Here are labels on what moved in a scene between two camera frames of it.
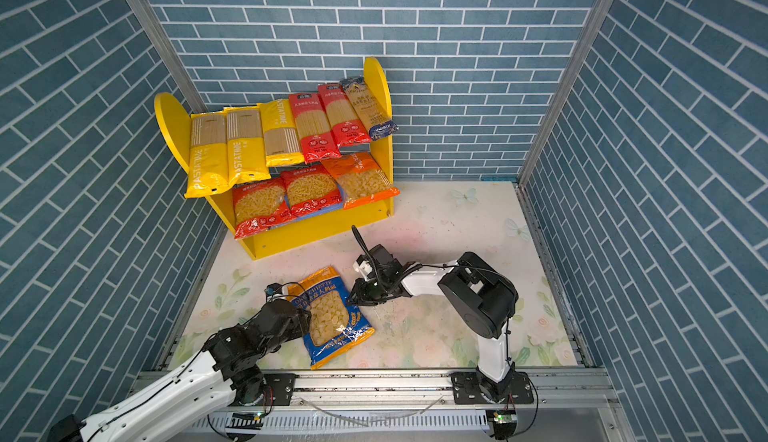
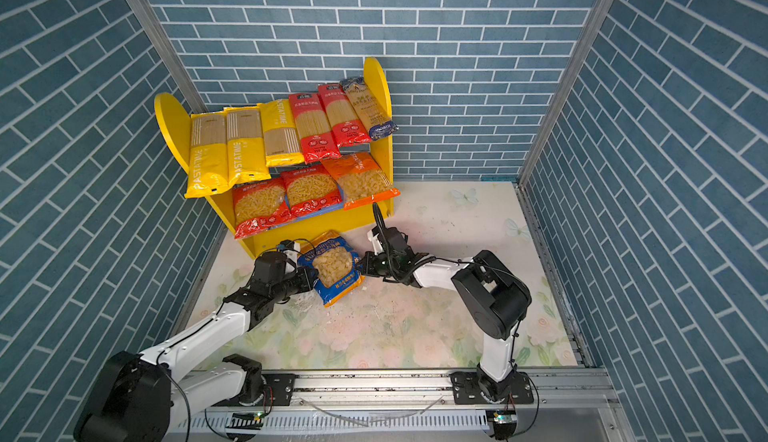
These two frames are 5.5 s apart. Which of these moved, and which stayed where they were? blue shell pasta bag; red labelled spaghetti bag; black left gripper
Moved: blue shell pasta bag; black left gripper
Stayed: red labelled spaghetti bag
